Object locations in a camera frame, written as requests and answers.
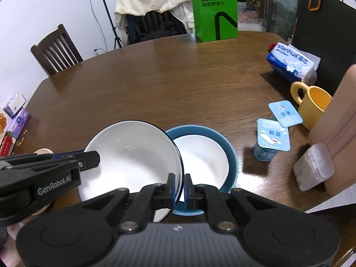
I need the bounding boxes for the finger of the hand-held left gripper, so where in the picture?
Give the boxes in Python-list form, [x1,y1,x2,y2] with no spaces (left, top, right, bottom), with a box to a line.
[53,150,101,171]

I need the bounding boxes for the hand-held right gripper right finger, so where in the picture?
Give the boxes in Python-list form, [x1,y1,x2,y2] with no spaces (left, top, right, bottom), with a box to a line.
[184,173,281,232]

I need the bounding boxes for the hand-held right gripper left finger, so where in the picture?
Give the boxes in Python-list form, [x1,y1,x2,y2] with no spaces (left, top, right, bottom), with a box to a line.
[79,173,176,233]

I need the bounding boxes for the plain white bowl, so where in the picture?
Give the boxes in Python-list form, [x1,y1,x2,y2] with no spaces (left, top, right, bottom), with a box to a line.
[173,134,230,203]

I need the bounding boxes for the white bowl with dark rim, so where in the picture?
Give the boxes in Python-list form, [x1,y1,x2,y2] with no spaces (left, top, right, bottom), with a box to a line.
[77,120,184,223]

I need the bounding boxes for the blue bowl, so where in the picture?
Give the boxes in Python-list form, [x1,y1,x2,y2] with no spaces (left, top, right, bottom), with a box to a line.
[165,125,239,216]

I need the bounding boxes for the person's left forearm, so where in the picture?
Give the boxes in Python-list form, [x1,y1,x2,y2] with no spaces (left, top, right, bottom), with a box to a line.
[6,224,23,267]

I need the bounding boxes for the scattered yellow crumbs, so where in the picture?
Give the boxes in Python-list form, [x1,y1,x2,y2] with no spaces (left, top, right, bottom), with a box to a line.
[17,129,28,147]

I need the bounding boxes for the red box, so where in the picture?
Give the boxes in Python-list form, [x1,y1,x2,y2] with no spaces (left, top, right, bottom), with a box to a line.
[0,136,15,156]

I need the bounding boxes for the purple tissue pack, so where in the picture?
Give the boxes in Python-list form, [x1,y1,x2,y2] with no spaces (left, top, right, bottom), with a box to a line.
[3,93,27,117]
[6,107,30,140]

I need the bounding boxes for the blue yogurt cup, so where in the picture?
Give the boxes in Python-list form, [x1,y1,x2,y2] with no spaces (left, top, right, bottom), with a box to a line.
[268,99,303,127]
[254,118,291,162]

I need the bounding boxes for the dark wooden chair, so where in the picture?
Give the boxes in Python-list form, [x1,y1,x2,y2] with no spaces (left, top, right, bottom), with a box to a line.
[142,10,178,32]
[30,24,84,76]

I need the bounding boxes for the clear plastic container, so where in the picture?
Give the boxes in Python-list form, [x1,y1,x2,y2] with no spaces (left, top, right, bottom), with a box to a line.
[293,143,335,192]

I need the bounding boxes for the black tripod stand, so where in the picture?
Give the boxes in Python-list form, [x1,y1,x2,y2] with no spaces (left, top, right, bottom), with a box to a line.
[95,0,123,51]

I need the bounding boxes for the yellow mug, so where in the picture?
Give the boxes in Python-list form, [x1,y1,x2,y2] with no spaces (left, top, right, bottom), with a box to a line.
[290,81,333,131]

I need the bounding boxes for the black clothes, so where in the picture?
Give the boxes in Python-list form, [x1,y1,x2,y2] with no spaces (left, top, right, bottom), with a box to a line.
[126,11,187,45]

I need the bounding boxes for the white paper sheet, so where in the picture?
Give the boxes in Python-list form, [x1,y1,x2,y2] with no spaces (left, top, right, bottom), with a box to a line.
[304,192,356,214]

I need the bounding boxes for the beige cardboard box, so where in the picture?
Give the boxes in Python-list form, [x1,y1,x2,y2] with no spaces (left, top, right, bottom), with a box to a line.
[307,64,356,198]

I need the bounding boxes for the blue tissue pack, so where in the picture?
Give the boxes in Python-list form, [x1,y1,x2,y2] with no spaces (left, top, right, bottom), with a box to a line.
[265,42,321,83]

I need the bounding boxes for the green paper bag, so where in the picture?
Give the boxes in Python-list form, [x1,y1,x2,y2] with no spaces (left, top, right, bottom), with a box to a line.
[189,0,239,43]

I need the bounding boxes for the glass sliding door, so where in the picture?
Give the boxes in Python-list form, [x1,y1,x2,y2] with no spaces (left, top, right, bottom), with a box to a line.
[236,0,309,38]

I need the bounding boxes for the black panel with orange mark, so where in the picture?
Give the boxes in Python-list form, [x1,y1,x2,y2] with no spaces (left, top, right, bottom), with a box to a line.
[293,0,356,96]

